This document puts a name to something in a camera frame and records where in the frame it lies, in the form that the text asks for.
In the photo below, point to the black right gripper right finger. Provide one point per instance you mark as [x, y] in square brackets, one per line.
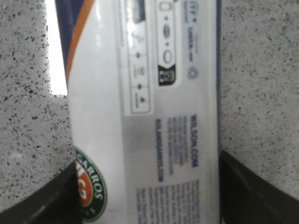
[246, 198]

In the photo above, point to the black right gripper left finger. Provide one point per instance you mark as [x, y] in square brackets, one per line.
[55, 203]

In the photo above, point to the white blue tennis ball can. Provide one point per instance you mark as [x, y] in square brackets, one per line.
[142, 89]

